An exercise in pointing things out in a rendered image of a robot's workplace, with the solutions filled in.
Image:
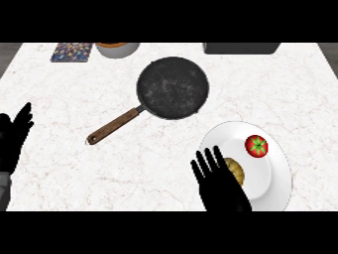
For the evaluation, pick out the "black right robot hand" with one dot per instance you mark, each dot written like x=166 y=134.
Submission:
x=222 y=187

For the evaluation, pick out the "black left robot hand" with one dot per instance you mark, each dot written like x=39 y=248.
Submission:
x=6 y=143

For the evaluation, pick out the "yellow squash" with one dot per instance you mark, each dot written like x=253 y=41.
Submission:
x=237 y=172

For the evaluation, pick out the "white plate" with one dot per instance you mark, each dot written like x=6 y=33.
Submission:
x=269 y=172

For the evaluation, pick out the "red tomato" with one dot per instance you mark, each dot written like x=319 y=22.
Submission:
x=256 y=146

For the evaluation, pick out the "colourful patterned book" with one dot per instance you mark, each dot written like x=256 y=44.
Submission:
x=71 y=52

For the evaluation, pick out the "grey pot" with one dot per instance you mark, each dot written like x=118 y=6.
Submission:
x=117 y=49

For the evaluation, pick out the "dark grey box appliance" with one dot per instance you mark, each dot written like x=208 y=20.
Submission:
x=241 y=48

